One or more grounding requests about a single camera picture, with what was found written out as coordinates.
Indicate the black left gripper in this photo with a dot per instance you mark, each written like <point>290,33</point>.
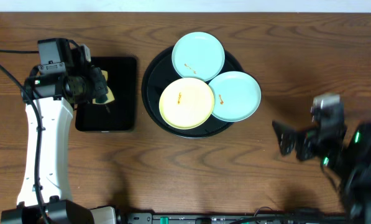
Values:
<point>99,83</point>

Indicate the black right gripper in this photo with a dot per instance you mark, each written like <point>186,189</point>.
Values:
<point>307,139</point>

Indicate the yellow green scrub sponge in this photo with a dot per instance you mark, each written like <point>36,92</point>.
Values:
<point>102,94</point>

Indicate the light blue plate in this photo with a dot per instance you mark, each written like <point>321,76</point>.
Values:
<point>237,96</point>
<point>198,55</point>

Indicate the yellow plate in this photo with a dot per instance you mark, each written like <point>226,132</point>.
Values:
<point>186,103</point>

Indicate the light blue plate top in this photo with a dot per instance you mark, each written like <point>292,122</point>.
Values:
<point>198,55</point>

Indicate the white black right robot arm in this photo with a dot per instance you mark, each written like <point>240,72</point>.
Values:
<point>351,163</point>

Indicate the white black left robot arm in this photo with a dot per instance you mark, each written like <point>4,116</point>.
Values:
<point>45,195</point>

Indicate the black rectangular tray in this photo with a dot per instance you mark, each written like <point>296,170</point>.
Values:
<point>118,115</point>

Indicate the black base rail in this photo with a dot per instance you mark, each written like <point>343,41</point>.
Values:
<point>149,218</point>

